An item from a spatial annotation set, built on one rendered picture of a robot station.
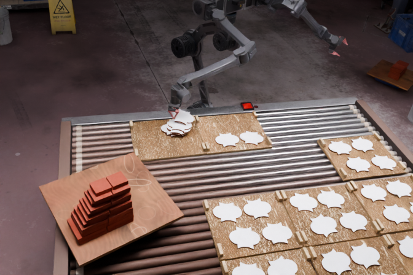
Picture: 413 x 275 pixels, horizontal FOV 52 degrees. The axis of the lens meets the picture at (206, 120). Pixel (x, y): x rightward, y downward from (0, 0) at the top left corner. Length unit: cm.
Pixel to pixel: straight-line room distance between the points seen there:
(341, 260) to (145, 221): 91
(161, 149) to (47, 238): 123
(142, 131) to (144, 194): 62
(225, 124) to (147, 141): 52
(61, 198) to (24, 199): 151
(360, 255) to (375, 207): 35
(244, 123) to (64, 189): 120
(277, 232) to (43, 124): 276
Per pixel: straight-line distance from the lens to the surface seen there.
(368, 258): 218
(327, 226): 222
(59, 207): 206
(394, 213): 244
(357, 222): 230
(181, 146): 248
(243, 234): 207
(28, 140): 410
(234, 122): 270
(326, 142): 273
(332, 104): 314
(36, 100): 459
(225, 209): 215
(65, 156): 243
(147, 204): 202
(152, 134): 256
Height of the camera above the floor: 256
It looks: 37 degrees down
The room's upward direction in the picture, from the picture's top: 6 degrees clockwise
